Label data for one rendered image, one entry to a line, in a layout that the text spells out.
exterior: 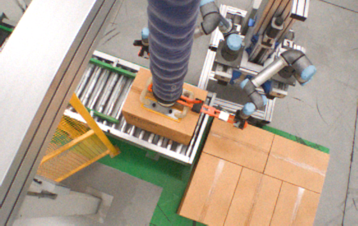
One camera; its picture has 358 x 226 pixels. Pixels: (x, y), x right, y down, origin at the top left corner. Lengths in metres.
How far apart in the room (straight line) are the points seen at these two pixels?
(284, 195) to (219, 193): 0.61
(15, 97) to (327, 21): 4.43
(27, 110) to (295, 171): 2.89
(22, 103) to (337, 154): 3.80
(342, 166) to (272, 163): 1.19
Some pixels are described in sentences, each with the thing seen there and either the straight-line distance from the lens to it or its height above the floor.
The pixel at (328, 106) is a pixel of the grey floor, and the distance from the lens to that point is 4.16.
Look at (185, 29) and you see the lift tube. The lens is 1.48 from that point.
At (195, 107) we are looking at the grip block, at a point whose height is 1.10.
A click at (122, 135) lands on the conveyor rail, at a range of 2.98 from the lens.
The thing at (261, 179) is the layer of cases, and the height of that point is 0.54.
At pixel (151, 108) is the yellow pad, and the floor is 0.97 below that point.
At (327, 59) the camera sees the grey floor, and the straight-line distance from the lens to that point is 4.41.
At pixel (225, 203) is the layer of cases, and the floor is 0.54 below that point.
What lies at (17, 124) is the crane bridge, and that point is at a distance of 0.49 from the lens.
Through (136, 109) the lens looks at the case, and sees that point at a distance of 2.65.
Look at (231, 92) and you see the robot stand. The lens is 3.56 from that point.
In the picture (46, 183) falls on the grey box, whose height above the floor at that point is 1.77.
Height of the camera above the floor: 3.48
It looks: 72 degrees down
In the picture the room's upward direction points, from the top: 12 degrees clockwise
